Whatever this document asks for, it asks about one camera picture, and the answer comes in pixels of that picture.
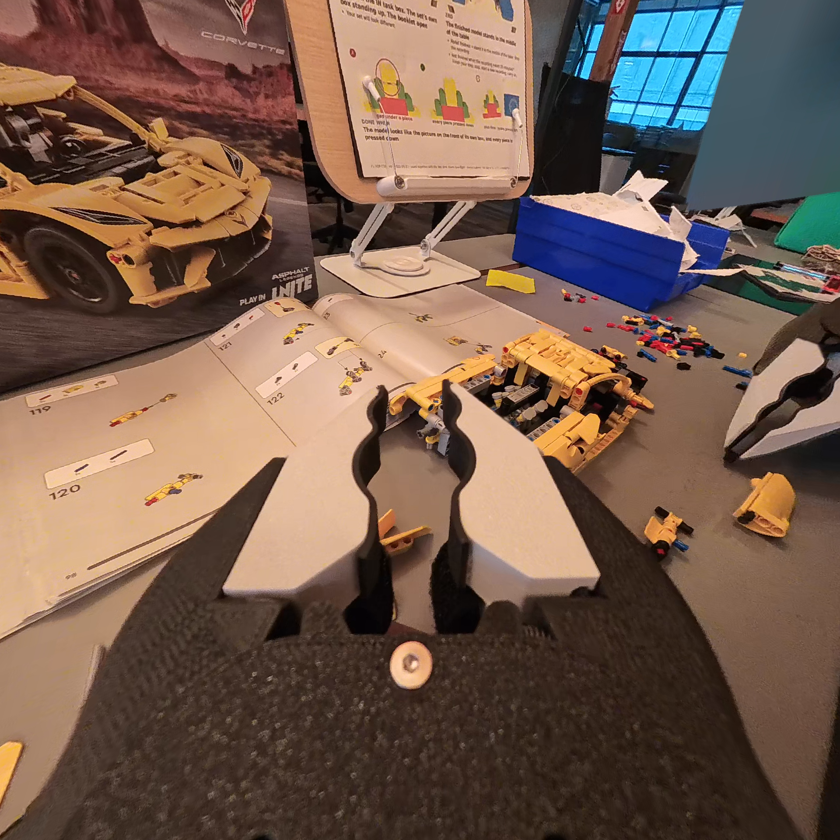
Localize pile of small coloured pieces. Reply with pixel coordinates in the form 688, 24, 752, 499
561, 287, 756, 382

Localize white plastic bags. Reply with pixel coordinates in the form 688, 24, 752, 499
539, 171, 718, 245

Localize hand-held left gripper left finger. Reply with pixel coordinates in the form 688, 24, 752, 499
224, 388, 395, 634

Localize green board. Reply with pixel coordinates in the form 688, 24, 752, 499
773, 192, 840, 257

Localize grey desk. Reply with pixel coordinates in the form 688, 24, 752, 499
0, 230, 840, 840

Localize yellow curved panel piece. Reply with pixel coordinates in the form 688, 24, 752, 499
733, 473, 798, 540

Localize open instruction booklet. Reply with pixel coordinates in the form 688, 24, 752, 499
0, 283, 552, 644

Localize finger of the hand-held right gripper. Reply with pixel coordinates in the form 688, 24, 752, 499
754, 300, 840, 382
725, 368, 840, 463

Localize wooden document stand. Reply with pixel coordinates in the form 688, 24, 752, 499
285, 0, 538, 301

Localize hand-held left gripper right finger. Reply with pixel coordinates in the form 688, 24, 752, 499
437, 381, 602, 634

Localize toy car box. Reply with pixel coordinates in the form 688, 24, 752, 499
0, 0, 317, 395

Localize scattered papers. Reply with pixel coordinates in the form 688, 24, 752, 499
716, 243, 840, 311

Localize blue plastic bin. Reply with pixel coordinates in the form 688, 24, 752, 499
512, 195, 733, 313

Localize yellow brick car model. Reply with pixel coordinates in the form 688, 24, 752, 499
388, 329, 656, 473

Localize small yellow black brick assembly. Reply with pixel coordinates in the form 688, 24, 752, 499
642, 506, 695, 553

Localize printed instruction sheet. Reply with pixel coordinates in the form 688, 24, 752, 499
329, 0, 532, 179

